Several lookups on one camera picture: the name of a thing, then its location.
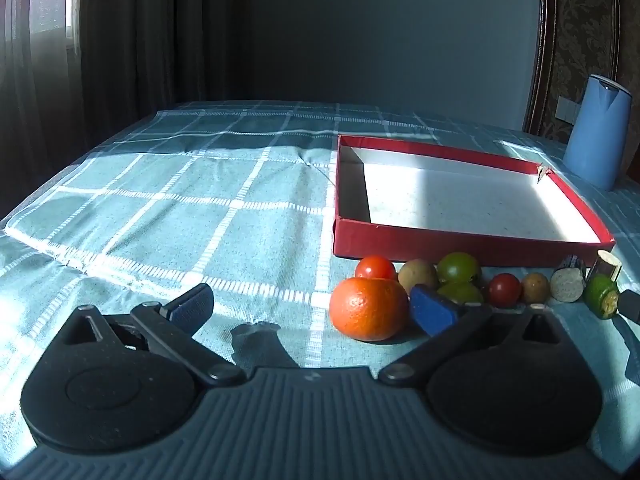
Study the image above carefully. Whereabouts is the green tomato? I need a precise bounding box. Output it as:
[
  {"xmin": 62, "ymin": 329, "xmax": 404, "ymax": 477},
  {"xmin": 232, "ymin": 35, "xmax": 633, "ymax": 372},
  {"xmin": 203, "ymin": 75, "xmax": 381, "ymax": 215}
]
[{"xmin": 437, "ymin": 252, "xmax": 482, "ymax": 284}]

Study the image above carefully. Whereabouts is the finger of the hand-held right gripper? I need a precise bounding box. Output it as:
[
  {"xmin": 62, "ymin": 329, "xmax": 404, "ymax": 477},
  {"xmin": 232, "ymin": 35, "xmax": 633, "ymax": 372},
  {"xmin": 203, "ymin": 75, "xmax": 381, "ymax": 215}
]
[
  {"xmin": 625, "ymin": 344, "xmax": 640, "ymax": 386},
  {"xmin": 619, "ymin": 291, "xmax": 640, "ymax": 322}
]

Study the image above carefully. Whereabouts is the yellow-green tomato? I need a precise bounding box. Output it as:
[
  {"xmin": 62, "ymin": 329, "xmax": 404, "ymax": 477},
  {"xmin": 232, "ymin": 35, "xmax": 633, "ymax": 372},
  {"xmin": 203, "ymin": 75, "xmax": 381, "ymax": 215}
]
[{"xmin": 437, "ymin": 281, "xmax": 485, "ymax": 306}]

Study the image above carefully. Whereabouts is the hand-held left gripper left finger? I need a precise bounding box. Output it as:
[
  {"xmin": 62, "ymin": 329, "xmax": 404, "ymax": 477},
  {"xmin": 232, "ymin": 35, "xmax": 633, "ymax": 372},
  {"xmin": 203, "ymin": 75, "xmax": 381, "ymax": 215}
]
[{"xmin": 65, "ymin": 283, "xmax": 246, "ymax": 387}]

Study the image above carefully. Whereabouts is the large red cherry tomato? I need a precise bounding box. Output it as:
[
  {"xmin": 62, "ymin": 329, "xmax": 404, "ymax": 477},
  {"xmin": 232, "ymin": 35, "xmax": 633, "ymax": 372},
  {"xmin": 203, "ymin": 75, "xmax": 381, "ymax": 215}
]
[{"xmin": 355, "ymin": 255, "xmax": 397, "ymax": 281}]

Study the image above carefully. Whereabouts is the dark patterned curtain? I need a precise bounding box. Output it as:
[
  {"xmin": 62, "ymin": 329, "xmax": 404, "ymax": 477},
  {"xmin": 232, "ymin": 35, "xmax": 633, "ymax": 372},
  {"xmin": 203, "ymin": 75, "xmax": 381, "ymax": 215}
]
[{"xmin": 77, "ymin": 0, "xmax": 253, "ymax": 158}]

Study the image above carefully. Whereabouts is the sheer white curtain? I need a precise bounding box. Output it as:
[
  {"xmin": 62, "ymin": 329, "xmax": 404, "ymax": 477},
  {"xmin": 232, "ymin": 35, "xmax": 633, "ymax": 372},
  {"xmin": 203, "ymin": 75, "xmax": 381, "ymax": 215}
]
[{"xmin": 0, "ymin": 0, "xmax": 83, "ymax": 223}]

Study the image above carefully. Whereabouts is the dark eggplant slice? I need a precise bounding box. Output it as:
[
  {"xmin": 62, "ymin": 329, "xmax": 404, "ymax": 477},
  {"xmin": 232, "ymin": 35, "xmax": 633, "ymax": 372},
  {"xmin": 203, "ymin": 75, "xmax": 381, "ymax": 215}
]
[{"xmin": 550, "ymin": 255, "xmax": 588, "ymax": 304}]

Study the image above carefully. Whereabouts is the light green cucumber piece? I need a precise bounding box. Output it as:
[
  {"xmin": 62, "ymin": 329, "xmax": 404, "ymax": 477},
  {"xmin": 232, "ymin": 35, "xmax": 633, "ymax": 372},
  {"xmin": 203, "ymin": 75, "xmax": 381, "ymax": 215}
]
[{"xmin": 584, "ymin": 274, "xmax": 621, "ymax": 320}]

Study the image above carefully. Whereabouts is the small brown longan fruit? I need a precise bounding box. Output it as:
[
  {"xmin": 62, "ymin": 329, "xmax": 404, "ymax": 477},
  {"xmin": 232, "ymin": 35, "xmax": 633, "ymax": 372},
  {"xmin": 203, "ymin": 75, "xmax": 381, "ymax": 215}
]
[{"xmin": 521, "ymin": 272, "xmax": 551, "ymax": 304}]

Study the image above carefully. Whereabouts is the small red cherry tomato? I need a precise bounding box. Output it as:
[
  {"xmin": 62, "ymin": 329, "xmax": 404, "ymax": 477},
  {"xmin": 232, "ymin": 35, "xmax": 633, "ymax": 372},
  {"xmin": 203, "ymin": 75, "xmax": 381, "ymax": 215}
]
[{"xmin": 488, "ymin": 273, "xmax": 522, "ymax": 308}]

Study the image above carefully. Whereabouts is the teal checked tablecloth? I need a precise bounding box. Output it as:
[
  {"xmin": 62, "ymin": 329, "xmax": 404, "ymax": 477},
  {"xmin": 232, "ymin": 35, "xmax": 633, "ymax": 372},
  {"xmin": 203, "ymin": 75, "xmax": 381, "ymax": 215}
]
[{"xmin": 0, "ymin": 100, "xmax": 640, "ymax": 466}]

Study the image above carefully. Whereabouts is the blue kettle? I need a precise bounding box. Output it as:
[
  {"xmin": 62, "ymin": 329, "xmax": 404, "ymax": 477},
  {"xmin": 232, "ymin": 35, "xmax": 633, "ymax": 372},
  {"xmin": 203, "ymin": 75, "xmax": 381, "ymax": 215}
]
[{"xmin": 563, "ymin": 74, "xmax": 634, "ymax": 192}]

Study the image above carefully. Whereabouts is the dark wooden wall frame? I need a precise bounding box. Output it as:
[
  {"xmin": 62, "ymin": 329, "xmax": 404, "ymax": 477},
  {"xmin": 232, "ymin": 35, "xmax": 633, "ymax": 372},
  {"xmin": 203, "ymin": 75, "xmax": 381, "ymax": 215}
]
[{"xmin": 522, "ymin": 0, "xmax": 560, "ymax": 136}]

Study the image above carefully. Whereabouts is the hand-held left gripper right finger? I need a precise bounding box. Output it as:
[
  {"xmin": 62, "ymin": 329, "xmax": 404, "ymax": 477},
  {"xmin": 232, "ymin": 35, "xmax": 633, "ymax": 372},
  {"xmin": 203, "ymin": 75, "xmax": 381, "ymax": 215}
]
[{"xmin": 378, "ymin": 284, "xmax": 568, "ymax": 388}]

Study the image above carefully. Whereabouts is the orange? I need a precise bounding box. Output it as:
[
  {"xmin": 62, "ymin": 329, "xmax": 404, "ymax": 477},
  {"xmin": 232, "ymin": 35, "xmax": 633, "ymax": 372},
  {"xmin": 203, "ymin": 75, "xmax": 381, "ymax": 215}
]
[{"xmin": 329, "ymin": 277, "xmax": 410, "ymax": 343}]

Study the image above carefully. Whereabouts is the red cardboard box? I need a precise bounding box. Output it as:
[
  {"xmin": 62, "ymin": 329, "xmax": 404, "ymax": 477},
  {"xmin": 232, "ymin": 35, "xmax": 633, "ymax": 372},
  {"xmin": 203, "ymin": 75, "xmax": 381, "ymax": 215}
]
[{"xmin": 332, "ymin": 134, "xmax": 617, "ymax": 263}]

